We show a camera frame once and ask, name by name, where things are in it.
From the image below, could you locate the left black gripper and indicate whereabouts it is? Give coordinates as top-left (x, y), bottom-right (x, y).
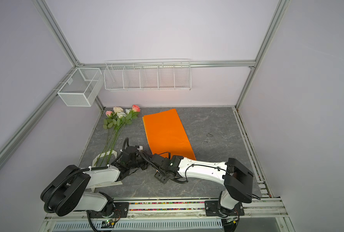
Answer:
top-left (129, 150), bottom-right (154, 171)

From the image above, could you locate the orange wrapping paper sheet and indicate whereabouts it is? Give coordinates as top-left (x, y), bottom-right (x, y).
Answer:
top-left (143, 109), bottom-right (196, 160)

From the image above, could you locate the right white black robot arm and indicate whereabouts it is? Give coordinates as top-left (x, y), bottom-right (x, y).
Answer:
top-left (147, 154), bottom-right (261, 218)

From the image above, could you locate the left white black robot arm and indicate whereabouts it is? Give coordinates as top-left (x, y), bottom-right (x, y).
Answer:
top-left (40, 138), bottom-right (148, 232)

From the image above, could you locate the cream fake rose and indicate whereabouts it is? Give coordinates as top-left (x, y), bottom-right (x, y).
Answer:
top-left (101, 107), bottom-right (125, 166)

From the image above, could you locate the white printed ribbon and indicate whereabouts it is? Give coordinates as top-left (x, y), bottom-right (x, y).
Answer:
top-left (60, 150), bottom-right (123, 209)

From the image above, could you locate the white mesh box basket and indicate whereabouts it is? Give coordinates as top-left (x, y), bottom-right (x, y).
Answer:
top-left (58, 68), bottom-right (104, 107)

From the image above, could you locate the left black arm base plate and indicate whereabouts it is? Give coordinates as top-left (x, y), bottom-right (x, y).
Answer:
top-left (89, 202), bottom-right (129, 218)

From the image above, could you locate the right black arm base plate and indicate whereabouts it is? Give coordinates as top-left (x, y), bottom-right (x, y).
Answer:
top-left (204, 200), bottom-right (244, 218)

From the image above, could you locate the white wire shelf basket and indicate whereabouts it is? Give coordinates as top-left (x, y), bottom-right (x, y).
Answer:
top-left (103, 59), bottom-right (192, 91)

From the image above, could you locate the white slotted cable duct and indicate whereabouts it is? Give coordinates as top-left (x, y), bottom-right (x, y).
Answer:
top-left (51, 218), bottom-right (223, 232)

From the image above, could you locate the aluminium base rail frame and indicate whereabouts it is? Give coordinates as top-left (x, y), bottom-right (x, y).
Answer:
top-left (40, 198), bottom-right (295, 232)

